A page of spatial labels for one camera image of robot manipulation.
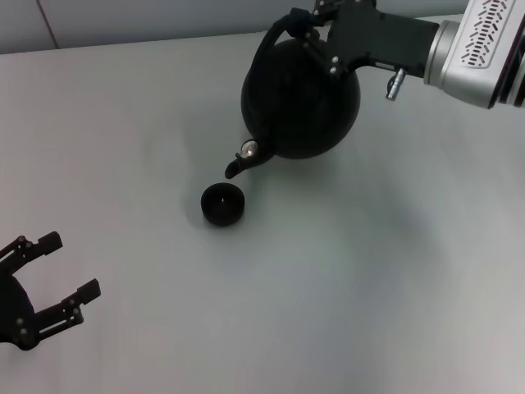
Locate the black round teapot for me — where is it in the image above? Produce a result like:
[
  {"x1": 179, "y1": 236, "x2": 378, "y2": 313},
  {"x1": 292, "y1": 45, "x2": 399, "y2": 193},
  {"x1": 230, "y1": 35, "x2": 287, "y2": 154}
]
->
[{"x1": 223, "y1": 8, "x2": 363, "y2": 181}]

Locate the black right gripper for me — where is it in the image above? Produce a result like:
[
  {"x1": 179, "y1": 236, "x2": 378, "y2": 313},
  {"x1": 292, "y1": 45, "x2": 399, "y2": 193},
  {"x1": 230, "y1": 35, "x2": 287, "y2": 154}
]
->
[{"x1": 285, "y1": 0, "x2": 440, "y2": 79}]

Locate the small black teacup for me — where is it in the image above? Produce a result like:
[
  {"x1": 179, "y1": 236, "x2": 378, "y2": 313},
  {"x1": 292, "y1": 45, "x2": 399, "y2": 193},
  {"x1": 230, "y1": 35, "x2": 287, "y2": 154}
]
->
[{"x1": 200, "y1": 182, "x2": 247, "y2": 227}]

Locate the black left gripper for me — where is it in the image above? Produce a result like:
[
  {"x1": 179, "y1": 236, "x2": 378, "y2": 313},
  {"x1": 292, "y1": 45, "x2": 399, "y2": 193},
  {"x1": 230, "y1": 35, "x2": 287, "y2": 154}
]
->
[{"x1": 0, "y1": 231, "x2": 103, "y2": 350}]

